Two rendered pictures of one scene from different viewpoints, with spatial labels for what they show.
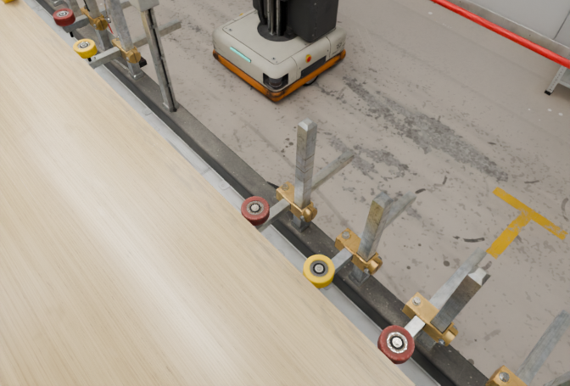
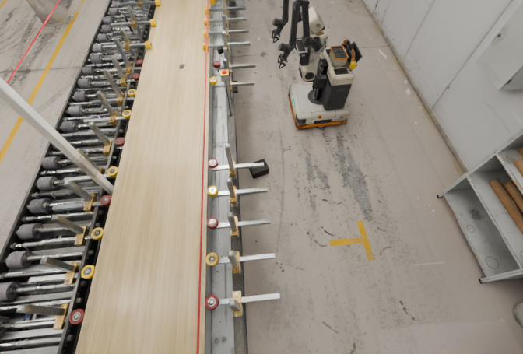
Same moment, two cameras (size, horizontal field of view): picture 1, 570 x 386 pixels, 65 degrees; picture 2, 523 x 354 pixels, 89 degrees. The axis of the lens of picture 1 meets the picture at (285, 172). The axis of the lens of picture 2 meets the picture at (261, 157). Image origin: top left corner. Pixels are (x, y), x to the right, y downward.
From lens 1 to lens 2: 1.23 m
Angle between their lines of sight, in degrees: 23
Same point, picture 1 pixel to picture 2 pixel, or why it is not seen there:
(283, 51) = (310, 108)
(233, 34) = (296, 90)
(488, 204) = (349, 224)
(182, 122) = (229, 121)
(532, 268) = (342, 260)
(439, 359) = (233, 241)
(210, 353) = (169, 191)
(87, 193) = (177, 131)
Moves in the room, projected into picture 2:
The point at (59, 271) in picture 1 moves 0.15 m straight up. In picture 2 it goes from (154, 148) to (148, 138)
